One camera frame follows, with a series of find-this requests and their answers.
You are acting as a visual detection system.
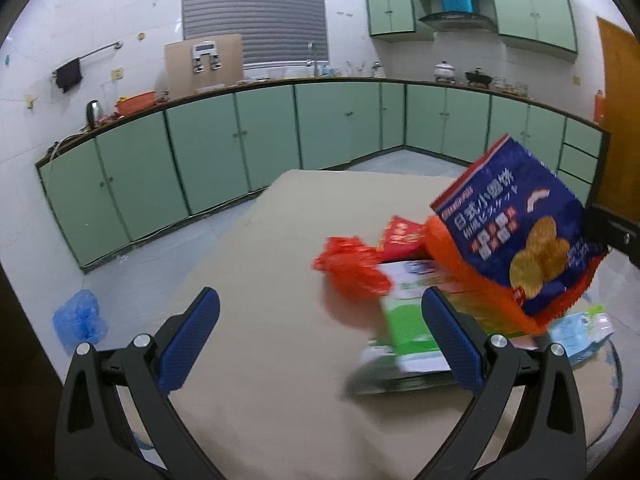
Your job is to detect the blue milk carton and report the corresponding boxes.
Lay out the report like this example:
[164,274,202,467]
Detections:
[548,304,614,366]

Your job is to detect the blue biscuit snack bag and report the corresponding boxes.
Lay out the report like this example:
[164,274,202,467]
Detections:
[423,134,608,335]

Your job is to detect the green white salt bag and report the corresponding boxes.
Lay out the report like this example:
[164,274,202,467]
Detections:
[345,260,536,396]

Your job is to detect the red plastic bag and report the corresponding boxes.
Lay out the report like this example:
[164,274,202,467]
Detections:
[312,236,392,301]

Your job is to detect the green lower kitchen cabinets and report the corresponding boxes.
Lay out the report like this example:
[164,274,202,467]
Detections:
[37,79,610,270]

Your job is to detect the blue plastic bag on floor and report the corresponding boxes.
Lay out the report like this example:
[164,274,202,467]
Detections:
[52,289,108,354]

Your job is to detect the orange bottle on counter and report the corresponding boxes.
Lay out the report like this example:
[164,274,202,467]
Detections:
[593,90,605,125]

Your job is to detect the wooden door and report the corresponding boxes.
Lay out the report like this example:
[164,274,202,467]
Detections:
[597,18,640,223]

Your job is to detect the black wok pan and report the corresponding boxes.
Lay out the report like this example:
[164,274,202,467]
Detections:
[464,67,494,89]

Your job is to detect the red paper cup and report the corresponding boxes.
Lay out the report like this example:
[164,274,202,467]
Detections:
[378,216,428,263]

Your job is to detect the white cooking pot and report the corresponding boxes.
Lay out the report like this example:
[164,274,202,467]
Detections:
[434,61,456,84]

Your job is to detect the range hood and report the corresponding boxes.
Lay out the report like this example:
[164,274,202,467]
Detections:
[420,11,498,32]

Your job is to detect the steel electric kettle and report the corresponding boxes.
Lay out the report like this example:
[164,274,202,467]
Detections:
[86,100,104,130]

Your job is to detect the orange plastic basin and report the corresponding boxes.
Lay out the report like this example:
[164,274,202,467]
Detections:
[116,91,155,117]

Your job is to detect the sink faucet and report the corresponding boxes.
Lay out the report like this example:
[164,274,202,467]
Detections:
[307,41,319,78]

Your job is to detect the cardboard box with label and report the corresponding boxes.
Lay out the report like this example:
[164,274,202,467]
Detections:
[164,34,244,100]

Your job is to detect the grey window blind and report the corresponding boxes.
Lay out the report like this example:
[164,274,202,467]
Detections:
[181,0,329,64]

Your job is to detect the dark towel on rail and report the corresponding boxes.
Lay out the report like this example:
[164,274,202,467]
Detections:
[54,58,82,93]

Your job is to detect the metal towel rail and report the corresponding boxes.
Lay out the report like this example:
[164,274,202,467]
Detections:
[51,40,124,79]

